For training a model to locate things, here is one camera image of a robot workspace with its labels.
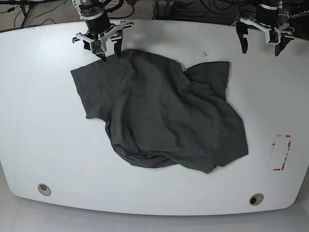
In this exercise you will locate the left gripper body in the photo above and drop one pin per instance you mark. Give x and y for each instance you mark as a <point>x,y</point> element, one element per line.
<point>266,18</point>

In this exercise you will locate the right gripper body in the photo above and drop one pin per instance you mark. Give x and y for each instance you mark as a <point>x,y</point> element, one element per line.
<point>100,28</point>

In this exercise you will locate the dark grey t-shirt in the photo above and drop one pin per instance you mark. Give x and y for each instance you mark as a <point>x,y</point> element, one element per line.
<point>158,114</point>

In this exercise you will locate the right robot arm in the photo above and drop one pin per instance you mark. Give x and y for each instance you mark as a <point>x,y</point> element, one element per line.
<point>87,8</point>

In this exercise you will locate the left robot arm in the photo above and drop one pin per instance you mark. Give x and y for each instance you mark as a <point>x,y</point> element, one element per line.
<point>292,9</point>

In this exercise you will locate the black tripod stand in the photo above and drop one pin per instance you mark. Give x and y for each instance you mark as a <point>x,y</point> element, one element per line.
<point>25,7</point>

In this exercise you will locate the red tape rectangle marking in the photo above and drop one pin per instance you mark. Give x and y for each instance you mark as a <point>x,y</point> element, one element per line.
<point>279,152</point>

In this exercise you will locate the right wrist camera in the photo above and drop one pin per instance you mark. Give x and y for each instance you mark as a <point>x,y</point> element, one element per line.
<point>97,47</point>

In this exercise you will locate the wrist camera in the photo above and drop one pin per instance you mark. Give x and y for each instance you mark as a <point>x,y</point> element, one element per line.
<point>272,37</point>
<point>97,47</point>

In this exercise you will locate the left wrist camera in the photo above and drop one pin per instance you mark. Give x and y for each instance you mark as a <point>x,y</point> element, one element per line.
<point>272,37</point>

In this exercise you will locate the left table cable grommet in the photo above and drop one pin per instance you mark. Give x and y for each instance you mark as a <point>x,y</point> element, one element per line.
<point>44,190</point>

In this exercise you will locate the table cable grommet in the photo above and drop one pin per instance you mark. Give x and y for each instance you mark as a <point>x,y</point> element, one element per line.
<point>256,199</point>
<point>44,190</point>

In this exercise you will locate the right table cable grommet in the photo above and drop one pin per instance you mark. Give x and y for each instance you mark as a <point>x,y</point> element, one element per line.
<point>256,199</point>

